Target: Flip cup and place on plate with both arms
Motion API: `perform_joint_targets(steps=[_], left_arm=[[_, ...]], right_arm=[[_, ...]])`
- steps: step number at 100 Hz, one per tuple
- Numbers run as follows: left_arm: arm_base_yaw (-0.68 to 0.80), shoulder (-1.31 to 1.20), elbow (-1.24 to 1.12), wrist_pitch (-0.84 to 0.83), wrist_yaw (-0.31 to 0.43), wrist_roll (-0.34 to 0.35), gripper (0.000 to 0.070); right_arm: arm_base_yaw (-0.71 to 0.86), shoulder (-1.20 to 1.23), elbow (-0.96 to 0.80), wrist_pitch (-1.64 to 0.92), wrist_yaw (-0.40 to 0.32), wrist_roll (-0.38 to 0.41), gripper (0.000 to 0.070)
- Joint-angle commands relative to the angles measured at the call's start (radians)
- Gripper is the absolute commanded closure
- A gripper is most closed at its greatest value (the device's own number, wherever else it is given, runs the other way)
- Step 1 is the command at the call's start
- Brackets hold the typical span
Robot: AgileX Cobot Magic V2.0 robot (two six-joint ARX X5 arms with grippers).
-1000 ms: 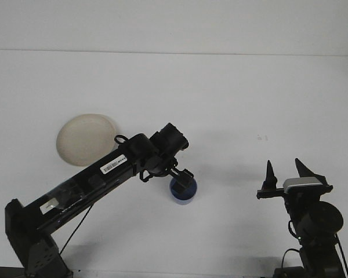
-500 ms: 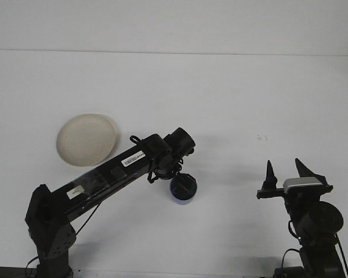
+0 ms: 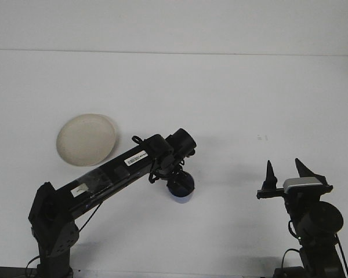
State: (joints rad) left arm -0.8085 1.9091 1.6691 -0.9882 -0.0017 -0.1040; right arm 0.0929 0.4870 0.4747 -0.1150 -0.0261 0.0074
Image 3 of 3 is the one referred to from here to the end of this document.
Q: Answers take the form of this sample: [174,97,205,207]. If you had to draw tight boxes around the pale blue cup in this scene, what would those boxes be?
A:
[166,171,195,205]

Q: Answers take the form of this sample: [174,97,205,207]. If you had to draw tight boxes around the pale cream round plate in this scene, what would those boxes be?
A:
[56,114,119,167]

